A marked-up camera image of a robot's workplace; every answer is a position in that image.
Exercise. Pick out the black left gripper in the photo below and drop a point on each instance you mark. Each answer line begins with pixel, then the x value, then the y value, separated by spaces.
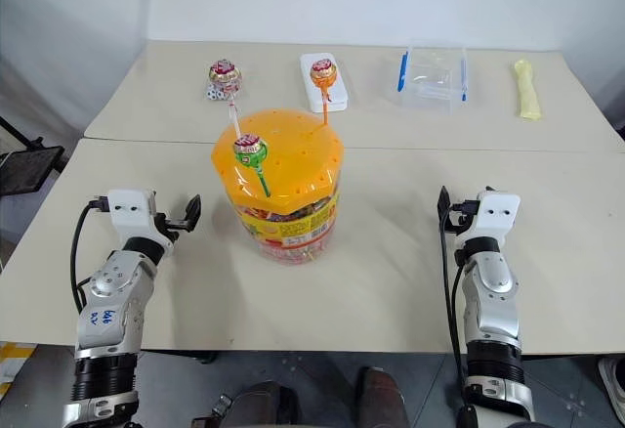
pixel 168 225

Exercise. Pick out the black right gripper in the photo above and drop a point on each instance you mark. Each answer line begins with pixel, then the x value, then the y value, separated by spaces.
pixel 464 218

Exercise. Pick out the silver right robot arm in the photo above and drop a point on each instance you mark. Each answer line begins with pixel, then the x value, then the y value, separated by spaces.
pixel 493 301

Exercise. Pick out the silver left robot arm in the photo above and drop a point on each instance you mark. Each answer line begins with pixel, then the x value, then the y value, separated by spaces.
pixel 114 279

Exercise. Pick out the green wrapped lollipop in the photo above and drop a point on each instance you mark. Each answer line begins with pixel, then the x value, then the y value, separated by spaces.
pixel 249 148

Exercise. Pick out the lollipop jar with orange lid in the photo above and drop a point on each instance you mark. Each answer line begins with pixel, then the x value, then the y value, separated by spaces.
pixel 293 174

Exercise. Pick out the red gold wrapped lollipop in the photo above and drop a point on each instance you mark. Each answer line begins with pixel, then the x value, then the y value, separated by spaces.
pixel 224 75

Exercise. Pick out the orange wrapped lollipop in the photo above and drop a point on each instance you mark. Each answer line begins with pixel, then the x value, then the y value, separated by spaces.
pixel 323 72

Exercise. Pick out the small white die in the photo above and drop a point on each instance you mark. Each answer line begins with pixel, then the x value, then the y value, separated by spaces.
pixel 211 94
pixel 222 96

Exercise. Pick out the clear container with blue clips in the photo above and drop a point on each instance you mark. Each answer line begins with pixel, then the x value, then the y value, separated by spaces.
pixel 432 81

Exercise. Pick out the pale yellow rolled cloth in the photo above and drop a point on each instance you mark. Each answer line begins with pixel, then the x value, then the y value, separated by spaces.
pixel 526 91

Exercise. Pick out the white rectangular plastic case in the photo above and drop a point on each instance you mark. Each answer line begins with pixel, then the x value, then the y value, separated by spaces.
pixel 337 93

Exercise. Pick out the black metal stand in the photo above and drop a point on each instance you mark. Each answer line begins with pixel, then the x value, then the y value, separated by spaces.
pixel 27 164

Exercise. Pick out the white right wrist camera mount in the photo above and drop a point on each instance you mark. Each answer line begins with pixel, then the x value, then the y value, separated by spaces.
pixel 498 213

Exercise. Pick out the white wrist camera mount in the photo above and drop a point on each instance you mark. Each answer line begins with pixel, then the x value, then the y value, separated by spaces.
pixel 498 213
pixel 128 209

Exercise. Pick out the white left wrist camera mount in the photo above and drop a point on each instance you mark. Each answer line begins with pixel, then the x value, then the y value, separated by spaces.
pixel 128 209

